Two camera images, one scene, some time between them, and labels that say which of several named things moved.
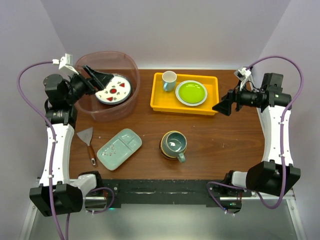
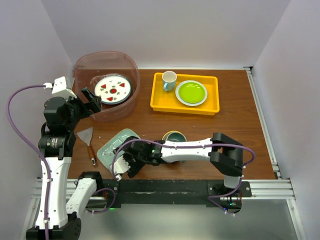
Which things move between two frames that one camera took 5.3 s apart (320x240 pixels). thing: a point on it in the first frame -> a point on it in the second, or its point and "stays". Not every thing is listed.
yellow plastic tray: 163,102 stays
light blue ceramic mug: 169,78 stays
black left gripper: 98,81 -> 93,105
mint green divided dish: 116,151 stays
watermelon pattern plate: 117,91 stays
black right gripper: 225,106 -> 134,169
